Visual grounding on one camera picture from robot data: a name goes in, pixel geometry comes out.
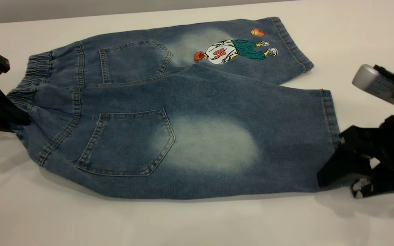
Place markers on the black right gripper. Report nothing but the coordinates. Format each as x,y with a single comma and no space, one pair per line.
392,143

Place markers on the blue denim shorts with print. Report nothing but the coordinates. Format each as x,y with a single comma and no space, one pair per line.
217,102

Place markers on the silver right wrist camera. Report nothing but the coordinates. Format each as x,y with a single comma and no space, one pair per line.
371,81

